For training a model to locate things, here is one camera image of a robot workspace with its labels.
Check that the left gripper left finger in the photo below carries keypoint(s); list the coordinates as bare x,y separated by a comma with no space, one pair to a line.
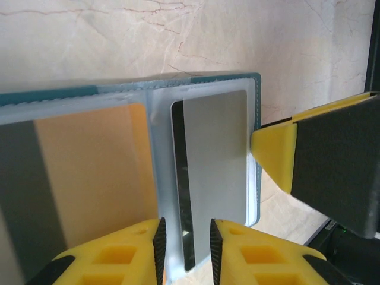
118,255

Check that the orange credit card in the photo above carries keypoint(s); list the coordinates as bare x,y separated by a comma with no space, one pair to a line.
95,166

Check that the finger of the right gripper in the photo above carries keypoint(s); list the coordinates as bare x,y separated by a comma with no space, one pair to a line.
335,166

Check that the silver credit card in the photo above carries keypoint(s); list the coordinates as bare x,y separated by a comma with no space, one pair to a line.
216,166

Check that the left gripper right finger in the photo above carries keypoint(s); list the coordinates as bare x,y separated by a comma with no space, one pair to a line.
261,258

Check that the teal tray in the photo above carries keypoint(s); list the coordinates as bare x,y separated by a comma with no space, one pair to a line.
231,77

